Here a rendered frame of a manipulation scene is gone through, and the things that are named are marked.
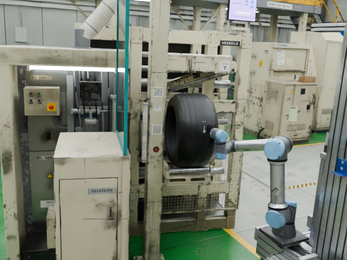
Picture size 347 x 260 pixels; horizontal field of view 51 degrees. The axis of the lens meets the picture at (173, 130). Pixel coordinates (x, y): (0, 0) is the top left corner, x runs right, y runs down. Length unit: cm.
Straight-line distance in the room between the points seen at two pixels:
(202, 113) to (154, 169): 60
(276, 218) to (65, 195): 120
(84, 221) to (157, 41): 137
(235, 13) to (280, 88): 170
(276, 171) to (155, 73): 114
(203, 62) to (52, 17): 899
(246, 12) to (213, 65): 388
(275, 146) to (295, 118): 546
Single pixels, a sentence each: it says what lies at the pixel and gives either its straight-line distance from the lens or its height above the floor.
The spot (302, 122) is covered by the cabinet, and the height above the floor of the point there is 47.
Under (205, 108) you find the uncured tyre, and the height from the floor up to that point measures 141.
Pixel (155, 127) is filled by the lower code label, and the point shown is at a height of 124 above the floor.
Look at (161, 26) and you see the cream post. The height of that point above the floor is 199.
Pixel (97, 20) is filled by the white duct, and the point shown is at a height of 201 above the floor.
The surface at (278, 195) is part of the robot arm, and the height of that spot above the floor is 103.
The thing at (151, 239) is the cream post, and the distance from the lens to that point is 314.
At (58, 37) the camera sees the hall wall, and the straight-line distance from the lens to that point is 1175.
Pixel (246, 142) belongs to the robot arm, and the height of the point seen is 126.
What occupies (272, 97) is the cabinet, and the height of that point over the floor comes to 93.
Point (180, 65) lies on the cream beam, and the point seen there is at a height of 170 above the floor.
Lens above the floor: 186
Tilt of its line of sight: 13 degrees down
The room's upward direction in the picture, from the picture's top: 3 degrees clockwise
